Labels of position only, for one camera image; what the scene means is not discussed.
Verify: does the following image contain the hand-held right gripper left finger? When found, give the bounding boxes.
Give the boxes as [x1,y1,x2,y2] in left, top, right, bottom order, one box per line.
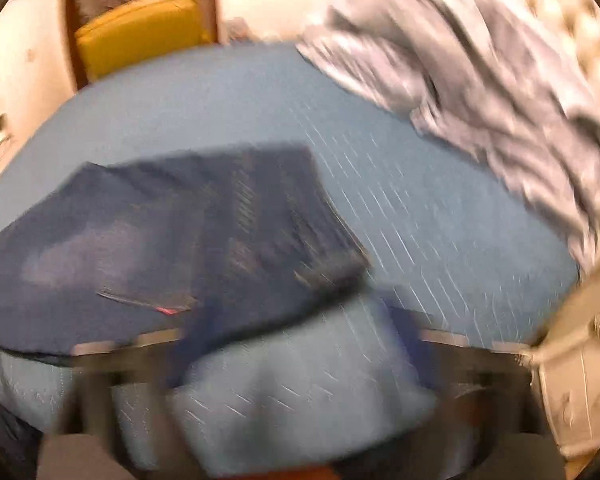
[42,297,226,480]

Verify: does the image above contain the brown wooden-framed mirror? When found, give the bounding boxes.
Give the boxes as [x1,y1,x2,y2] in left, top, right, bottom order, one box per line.
[62,0,226,91]

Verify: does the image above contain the bed with blue quilted cover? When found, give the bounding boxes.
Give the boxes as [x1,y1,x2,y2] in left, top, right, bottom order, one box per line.
[0,42,581,476]

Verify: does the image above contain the cream tufted headboard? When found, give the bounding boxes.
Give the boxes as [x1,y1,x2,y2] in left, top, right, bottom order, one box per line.
[460,0,600,126]

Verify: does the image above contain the dark blue pants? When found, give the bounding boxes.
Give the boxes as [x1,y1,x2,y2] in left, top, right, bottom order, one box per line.
[0,142,373,366]

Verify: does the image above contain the grey star-print duvet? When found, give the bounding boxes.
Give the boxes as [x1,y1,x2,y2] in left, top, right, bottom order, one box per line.
[296,0,600,276]

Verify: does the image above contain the yellow chair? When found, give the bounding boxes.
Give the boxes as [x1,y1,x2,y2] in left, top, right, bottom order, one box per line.
[75,0,213,83]

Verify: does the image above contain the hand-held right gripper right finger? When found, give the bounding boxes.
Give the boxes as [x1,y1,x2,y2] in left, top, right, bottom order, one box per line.
[387,302,568,480]

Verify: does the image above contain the white nightstand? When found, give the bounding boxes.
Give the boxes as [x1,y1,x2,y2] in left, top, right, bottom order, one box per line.
[530,260,600,461]

